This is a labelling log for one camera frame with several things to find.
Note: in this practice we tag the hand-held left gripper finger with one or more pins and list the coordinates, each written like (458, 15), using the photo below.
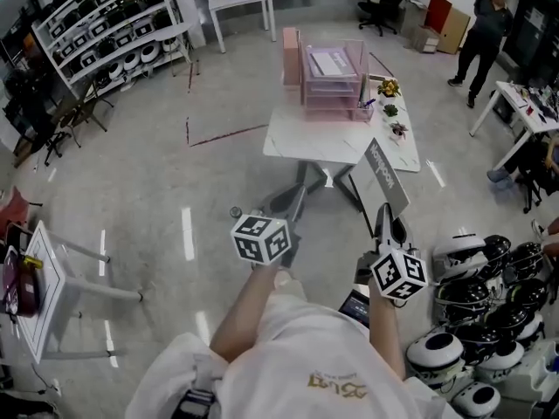
(279, 198)
(297, 210)

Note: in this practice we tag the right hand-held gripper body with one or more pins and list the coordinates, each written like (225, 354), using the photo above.
(399, 275)

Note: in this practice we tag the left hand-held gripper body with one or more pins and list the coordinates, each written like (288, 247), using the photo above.
(261, 238)

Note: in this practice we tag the grey notebook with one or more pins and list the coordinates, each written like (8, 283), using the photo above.
(379, 176)

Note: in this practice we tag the pink desk organizer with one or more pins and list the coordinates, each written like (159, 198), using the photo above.
(334, 83)

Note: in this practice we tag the person's left forearm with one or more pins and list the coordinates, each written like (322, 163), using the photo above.
(249, 308)

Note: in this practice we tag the person's right forearm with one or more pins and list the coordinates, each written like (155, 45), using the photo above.
(386, 338)

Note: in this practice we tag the black screen device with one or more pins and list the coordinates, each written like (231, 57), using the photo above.
(356, 308)

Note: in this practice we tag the white marble table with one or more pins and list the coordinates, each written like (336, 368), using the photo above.
(305, 142)

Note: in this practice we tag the pink leaf potted plant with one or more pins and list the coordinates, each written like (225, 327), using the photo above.
(399, 130)

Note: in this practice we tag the pile of black white helmets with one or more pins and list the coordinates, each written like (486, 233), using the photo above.
(485, 317)

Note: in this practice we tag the green succulent potted plant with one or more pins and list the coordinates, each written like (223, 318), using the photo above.
(391, 111)

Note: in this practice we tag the clear pen holder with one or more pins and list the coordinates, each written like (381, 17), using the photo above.
(366, 103)

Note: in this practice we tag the person's white clothing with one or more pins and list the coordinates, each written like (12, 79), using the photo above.
(297, 365)

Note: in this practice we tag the yellow flower potted plant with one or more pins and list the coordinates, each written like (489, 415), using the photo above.
(388, 88)

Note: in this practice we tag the pink file box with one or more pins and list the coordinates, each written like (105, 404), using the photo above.
(290, 57)

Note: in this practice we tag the white cluttered work table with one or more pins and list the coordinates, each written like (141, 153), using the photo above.
(519, 103)

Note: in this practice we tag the cardboard box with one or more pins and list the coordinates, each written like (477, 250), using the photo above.
(425, 38)

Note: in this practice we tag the round white table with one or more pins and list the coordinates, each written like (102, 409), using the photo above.
(172, 37)

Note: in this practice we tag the brown cardboard board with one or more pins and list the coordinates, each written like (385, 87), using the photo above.
(455, 31)

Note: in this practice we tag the red board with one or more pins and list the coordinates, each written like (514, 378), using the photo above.
(440, 13)

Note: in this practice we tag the black office chair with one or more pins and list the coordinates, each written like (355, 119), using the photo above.
(386, 2)

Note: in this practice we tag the white side table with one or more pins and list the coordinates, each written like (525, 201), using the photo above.
(43, 286)

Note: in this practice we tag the dark red bag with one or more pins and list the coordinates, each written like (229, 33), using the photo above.
(22, 286)

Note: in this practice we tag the white shelf of helmets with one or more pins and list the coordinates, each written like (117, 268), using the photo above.
(105, 24)

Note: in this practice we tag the black swivel chair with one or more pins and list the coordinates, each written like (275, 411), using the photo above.
(35, 116)

